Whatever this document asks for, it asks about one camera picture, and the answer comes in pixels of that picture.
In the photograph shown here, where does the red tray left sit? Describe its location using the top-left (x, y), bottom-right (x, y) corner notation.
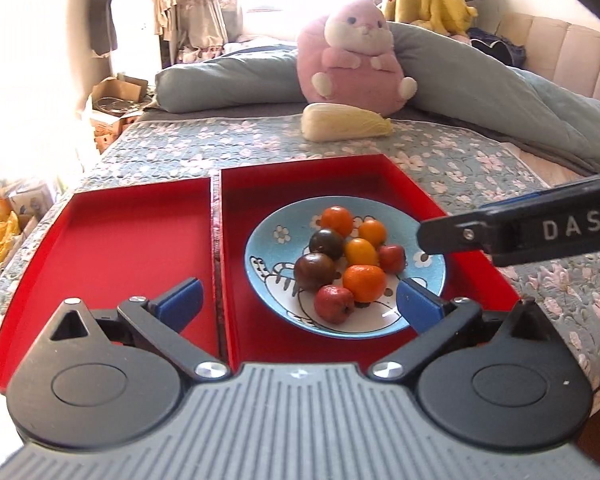
top-left (0, 178), bottom-right (219, 391)

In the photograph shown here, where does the red apple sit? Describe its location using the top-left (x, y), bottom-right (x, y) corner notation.
top-left (378, 245), bottom-right (406, 274)
top-left (314, 285), bottom-right (355, 325)

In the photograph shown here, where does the red tray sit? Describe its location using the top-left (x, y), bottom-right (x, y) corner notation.
top-left (220, 153), bottom-right (522, 373)
top-left (0, 178), bottom-right (219, 391)

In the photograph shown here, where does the orange tangerine centre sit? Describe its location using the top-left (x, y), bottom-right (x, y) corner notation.
top-left (342, 264), bottom-right (387, 304)

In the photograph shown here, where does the dark tomato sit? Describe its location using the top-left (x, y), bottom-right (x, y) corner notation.
top-left (309, 228), bottom-right (344, 261)
top-left (294, 252), bottom-right (336, 292)

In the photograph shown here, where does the orange tangerine right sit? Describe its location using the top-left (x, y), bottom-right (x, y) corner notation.
top-left (320, 205), bottom-right (354, 238)

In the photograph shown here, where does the red tray right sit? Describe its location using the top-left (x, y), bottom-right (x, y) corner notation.
top-left (220, 153), bottom-right (522, 373)

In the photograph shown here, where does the pink plush toy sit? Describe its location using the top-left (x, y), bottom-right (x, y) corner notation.
top-left (297, 0), bottom-right (417, 117)

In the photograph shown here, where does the yellow-orange fruit left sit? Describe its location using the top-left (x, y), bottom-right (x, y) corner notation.
top-left (343, 237), bottom-right (379, 266)

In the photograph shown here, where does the yellow-orange fruit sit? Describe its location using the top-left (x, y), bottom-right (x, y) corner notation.
top-left (358, 218), bottom-right (388, 248)
top-left (343, 237), bottom-right (379, 266)

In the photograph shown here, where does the grey-green duvet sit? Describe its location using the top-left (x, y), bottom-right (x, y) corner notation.
top-left (156, 23), bottom-right (600, 172)

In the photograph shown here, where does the yellow-orange fruit right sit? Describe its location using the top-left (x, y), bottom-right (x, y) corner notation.
top-left (358, 218), bottom-right (388, 248)

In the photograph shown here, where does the yellow blanket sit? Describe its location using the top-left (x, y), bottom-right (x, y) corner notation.
top-left (379, 0), bottom-right (478, 36)

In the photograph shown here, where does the beige padded headboard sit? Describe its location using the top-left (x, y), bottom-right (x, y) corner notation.
top-left (496, 12), bottom-right (600, 101)

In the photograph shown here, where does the cream cabbage plush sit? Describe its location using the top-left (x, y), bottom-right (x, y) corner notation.
top-left (300, 103), bottom-right (392, 142)

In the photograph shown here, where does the blue cartoon plate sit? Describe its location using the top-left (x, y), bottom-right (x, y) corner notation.
top-left (245, 195), bottom-right (446, 340)

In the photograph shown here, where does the open cardboard box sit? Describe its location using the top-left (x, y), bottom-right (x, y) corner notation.
top-left (84, 74), bottom-right (151, 136)

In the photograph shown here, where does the orange tangerine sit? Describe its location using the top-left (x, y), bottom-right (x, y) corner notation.
top-left (320, 205), bottom-right (354, 238)
top-left (342, 264), bottom-right (387, 304)

